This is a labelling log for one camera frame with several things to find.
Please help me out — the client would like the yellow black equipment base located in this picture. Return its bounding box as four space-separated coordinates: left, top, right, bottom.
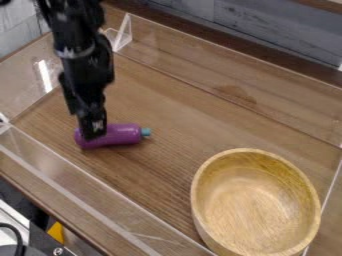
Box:
0 178 103 256

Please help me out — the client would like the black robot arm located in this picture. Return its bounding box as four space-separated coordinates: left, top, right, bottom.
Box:
35 0 115 140

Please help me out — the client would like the black cable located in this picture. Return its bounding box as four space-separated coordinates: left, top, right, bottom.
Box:
0 222 25 256

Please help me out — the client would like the clear acrylic corner bracket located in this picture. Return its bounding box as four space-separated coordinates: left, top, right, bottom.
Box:
100 14 132 53

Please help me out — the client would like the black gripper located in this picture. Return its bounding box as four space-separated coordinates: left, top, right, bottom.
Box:
53 33 115 140

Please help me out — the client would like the purple toy eggplant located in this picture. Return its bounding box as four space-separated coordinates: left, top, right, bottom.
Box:
73 123 151 149

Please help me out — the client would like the brown wooden bowl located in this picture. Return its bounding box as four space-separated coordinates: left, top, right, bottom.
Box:
190 148 321 256

